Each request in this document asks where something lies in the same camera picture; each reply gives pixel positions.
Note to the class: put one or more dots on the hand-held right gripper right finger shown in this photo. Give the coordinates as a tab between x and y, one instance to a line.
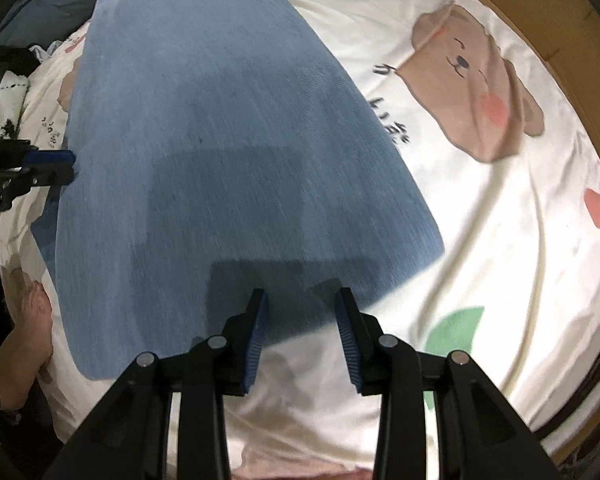
347	340

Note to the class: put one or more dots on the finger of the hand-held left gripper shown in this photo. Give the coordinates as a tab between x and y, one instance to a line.
50	158
55	176

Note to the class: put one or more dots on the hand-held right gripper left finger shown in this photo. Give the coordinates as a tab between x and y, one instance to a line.
257	340

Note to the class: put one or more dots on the light blue denim pants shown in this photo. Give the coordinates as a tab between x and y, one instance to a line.
205	135

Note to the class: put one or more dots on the black and white fluffy garment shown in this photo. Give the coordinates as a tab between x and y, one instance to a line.
10	95

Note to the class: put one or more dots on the white crumpled cloth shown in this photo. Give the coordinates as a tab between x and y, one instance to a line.
42	52

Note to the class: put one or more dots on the person's bare foot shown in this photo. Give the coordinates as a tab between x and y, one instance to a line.
25	330

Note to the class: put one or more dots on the cream bear printed blanket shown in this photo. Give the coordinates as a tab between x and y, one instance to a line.
505	260

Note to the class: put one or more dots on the flattened cardboard box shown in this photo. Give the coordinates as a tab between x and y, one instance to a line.
555	10

